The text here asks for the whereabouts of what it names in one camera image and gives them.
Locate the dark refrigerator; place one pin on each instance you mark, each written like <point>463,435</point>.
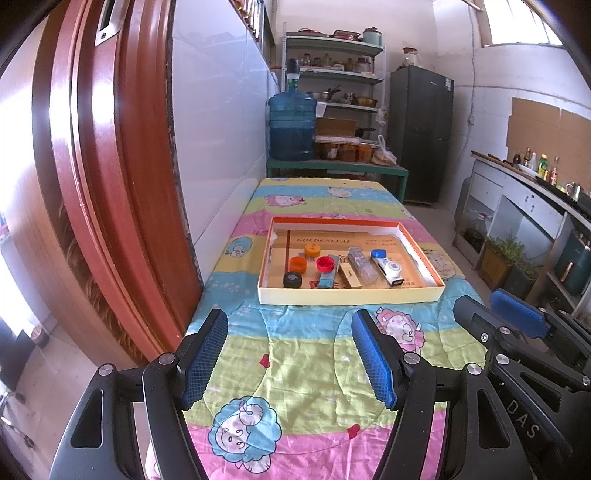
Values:
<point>420,138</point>

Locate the yellow pot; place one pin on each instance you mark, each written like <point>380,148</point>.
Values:
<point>365,101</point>

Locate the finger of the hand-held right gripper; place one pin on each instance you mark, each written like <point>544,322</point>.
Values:
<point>517,311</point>
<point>480,318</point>

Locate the white bottle cap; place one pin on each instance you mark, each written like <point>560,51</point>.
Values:
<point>392,268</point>

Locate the printed cartoon blanket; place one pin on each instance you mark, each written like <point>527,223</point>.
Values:
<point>295,332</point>

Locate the grey counter cabinet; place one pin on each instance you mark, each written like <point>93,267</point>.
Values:
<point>521,198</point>

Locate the large glass jug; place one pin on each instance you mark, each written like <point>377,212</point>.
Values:
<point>475,235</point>

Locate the plastic bag of food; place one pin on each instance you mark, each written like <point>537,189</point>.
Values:
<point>383,156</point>

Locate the brown cardboard box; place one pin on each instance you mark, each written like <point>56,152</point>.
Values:
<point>334,127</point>

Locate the beige small box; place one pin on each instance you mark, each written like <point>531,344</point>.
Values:
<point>350,277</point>

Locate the black bottle cap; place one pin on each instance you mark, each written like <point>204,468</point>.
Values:
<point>292,279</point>

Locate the metal chair base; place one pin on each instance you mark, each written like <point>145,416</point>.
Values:
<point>14,406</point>

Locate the teal small box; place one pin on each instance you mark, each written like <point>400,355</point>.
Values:
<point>327,280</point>

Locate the metal door lock plate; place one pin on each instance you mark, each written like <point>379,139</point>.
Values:
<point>111,21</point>

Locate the glass jar with lid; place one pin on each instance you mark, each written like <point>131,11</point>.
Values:
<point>410,57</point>

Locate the blue bottle cap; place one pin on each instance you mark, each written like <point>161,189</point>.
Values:
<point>378,254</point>

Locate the food jar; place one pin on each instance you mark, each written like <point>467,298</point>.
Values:
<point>364,150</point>
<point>348,151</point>
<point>328,150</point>

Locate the shallow orange-rimmed cardboard box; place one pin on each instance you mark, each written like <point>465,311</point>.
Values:
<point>332,244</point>

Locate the cardboard wall sheet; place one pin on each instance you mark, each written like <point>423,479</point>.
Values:
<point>540,129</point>

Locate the metal pot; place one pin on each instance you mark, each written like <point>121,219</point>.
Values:
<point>322,97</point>

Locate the row of glass jars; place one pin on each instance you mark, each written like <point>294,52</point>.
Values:
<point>337,63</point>

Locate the green bottle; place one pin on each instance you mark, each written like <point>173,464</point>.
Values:
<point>543,167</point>

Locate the clear plastic box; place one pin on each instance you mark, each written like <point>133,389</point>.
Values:
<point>362,267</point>

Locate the blue water jug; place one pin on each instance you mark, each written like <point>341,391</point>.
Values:
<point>291,124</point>

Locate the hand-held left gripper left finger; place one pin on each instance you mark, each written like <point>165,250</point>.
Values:
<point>203,360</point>

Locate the brown glass bottle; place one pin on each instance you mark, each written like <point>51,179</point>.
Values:
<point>554,171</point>

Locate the black frying pan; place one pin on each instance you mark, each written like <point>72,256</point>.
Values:
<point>364,132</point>

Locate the metal shelf rack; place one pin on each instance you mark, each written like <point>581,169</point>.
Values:
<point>323,39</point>

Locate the yellow bottle cap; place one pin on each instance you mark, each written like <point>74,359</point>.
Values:
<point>313,250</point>

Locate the window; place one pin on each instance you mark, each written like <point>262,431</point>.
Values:
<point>521,23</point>

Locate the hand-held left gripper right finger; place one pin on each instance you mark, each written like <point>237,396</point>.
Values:
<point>374,360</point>

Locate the red-brown wooden door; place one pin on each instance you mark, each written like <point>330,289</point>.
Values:
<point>106,184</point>

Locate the orange bottle cap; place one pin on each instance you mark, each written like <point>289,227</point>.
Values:
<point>298,264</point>

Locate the green enamel pot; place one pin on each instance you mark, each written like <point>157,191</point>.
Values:
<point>373,38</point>

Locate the green bench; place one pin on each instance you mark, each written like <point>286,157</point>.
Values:
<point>323,166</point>

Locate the red bottle cap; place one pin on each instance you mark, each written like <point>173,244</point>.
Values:
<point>325,264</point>

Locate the metal kettle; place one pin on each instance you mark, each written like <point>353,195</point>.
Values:
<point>572,189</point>

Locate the dark green appliance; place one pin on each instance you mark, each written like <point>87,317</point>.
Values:
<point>572,267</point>

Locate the white rectangular box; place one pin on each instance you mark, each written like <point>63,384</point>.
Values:
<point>381,266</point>

